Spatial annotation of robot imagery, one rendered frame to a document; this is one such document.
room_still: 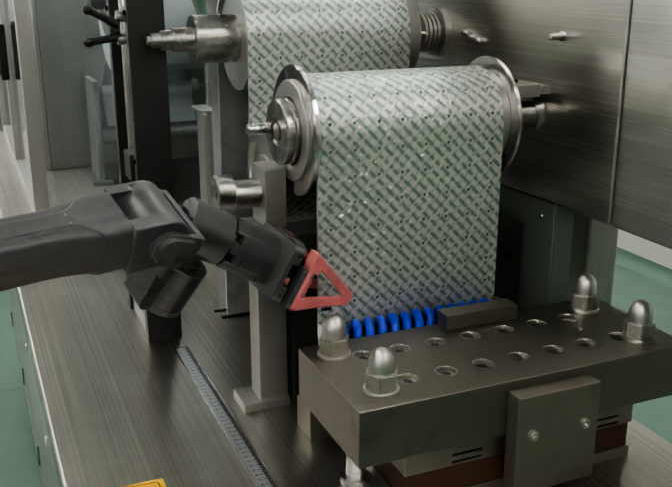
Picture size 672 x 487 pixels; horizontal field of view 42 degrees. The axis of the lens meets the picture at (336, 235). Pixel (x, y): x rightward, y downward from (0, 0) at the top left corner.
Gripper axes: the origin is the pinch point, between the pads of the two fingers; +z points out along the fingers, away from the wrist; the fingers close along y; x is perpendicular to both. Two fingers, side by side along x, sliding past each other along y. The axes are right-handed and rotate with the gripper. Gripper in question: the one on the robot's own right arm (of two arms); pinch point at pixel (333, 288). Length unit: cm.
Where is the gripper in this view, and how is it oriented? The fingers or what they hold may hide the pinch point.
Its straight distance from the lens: 99.9
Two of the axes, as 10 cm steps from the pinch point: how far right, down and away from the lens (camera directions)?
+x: 4.6, -8.9, -0.6
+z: 8.0, 3.8, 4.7
